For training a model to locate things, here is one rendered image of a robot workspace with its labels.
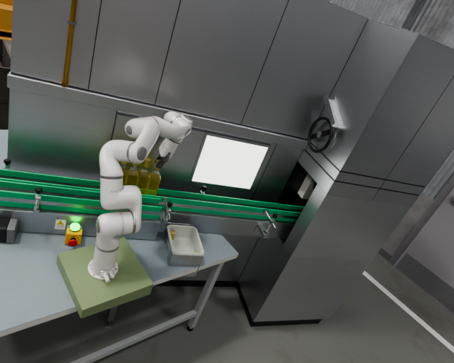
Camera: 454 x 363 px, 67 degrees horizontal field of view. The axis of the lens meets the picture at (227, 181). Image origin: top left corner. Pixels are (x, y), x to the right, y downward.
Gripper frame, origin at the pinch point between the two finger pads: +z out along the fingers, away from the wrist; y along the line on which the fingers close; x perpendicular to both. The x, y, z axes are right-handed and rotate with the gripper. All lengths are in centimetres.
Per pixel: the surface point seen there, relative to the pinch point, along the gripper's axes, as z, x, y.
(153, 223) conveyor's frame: 26.8, 9.2, 15.2
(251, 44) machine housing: -74, 15, -15
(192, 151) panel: -8.7, 18.2, -12.2
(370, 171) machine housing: -55, 101, 23
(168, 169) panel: 7.6, 11.5, -12.2
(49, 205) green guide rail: 36, -40, 13
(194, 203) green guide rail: 13.3, 29.4, 4.0
